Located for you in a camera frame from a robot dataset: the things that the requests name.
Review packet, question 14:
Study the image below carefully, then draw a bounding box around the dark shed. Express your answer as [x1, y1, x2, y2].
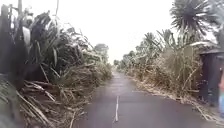
[196, 41, 224, 108]

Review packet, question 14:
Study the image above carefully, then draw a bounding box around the grey asphalt road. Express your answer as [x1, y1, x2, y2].
[73, 70, 224, 128]

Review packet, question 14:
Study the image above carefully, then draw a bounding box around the thicket of dry leafy plants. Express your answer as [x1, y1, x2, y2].
[0, 0, 114, 128]
[113, 28, 224, 123]

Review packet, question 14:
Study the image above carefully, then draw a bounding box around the tall spiky-crowned tree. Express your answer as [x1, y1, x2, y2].
[169, 0, 224, 48]

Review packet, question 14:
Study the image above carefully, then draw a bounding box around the pale thin stick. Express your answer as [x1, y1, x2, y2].
[113, 95, 120, 123]

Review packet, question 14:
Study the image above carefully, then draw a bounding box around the person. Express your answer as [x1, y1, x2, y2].
[217, 71, 224, 118]

